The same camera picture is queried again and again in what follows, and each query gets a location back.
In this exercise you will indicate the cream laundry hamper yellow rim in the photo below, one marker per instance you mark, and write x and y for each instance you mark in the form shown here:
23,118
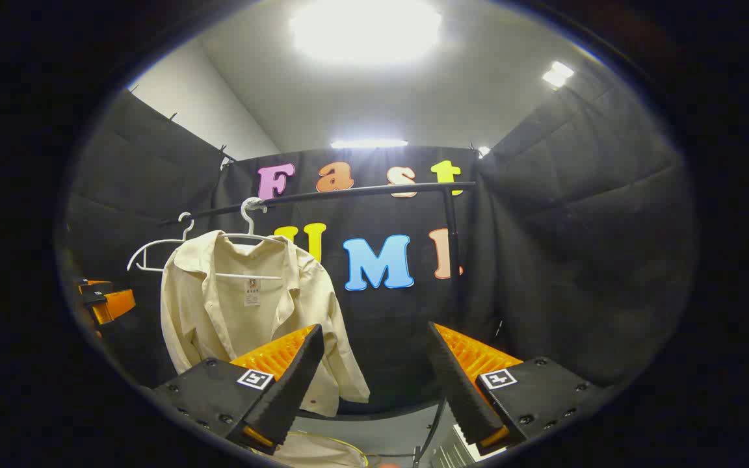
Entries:
322,452

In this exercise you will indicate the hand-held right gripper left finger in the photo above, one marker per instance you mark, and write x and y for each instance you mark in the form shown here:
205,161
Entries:
296,383

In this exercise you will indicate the ceiling light strip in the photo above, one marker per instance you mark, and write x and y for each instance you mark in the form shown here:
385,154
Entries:
368,143

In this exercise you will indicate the large bright ceiling light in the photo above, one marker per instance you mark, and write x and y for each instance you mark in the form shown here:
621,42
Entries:
365,29

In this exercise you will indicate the small ceiling light panel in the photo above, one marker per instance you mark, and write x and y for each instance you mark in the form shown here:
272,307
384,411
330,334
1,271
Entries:
558,73

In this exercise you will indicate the black metal clothes rack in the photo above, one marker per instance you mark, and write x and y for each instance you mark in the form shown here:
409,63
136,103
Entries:
452,247

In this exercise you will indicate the cream shirt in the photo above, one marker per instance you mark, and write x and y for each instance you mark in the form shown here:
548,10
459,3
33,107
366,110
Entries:
309,305

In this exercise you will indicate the grey ribbed metal plate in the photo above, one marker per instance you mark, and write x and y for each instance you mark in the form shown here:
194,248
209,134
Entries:
462,448

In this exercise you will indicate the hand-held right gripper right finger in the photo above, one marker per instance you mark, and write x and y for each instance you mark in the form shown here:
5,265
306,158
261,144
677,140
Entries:
459,390

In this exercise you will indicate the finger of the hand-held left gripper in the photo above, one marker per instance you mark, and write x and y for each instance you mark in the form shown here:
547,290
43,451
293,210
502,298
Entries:
118,304
96,283

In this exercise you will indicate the white plastic clothes hanger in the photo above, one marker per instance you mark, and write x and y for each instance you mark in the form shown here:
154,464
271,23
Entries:
186,231
249,224

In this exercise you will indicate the black backdrop cloth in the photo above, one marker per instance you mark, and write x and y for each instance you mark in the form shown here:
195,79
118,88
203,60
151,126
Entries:
576,247

